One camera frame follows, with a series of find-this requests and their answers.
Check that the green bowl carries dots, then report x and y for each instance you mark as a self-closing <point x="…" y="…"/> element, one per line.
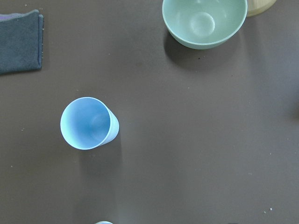
<point x="203" y="24"/>

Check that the grey folded cloth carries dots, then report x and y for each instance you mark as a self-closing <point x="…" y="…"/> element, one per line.
<point x="21" y="41"/>

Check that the wooden cup stand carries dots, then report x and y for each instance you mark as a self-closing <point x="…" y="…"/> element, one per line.
<point x="256" y="7"/>

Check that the cream yellow cup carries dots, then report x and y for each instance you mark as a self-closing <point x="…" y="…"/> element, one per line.
<point x="103" y="222"/>

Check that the blue cup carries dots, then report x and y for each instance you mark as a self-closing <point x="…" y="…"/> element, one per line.
<point x="87" y="123"/>

